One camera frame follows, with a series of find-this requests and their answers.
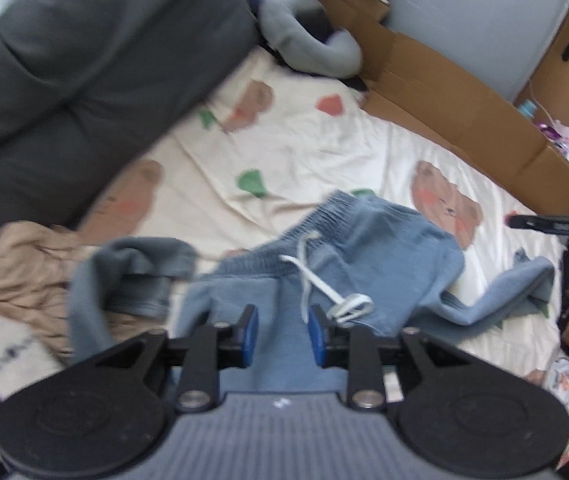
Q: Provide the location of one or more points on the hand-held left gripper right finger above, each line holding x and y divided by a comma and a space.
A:
317, 335

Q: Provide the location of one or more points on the grey neck pillow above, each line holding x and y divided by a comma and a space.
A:
309, 52

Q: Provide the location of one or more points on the flattened cardboard sheet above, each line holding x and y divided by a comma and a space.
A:
439, 85

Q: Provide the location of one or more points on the beige garment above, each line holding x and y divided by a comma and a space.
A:
19, 270

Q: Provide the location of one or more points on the tall cardboard panel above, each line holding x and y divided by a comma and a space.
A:
564, 85

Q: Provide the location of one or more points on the grey refrigerator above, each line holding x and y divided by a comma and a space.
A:
464, 20

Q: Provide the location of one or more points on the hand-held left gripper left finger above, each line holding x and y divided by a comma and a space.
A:
249, 335

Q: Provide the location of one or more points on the light blue jeans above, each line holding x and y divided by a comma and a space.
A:
379, 240

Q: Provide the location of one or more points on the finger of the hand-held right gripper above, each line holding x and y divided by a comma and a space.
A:
527, 222

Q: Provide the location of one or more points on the cream bear print blanket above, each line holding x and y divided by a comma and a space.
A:
339, 150

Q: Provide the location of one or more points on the white purple detergent bag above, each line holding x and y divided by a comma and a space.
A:
552, 132

